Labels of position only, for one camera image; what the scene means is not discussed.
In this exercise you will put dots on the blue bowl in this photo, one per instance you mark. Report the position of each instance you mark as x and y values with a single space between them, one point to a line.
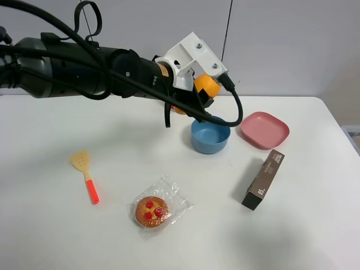
209 138

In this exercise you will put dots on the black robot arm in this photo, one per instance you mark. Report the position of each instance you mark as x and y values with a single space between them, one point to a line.
48 67

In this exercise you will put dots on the yellow spatula orange handle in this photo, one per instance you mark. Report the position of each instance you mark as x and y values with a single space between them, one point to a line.
81 162

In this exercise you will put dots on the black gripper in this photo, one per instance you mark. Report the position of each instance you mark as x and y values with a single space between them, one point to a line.
159 77

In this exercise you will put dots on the wrapped fruit tart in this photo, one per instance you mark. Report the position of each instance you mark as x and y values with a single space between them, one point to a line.
159 207

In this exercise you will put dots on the yellow mango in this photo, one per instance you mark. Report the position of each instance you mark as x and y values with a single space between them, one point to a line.
201 82

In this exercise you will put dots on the pink square plate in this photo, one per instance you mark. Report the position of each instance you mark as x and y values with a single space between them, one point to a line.
264 130

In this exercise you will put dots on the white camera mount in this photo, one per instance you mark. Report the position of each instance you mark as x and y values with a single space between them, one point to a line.
184 55

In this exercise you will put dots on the clear storage bin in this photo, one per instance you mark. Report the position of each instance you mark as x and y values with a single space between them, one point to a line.
352 132

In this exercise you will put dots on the brown cardboard box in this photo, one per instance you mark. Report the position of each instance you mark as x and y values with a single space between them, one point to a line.
260 185

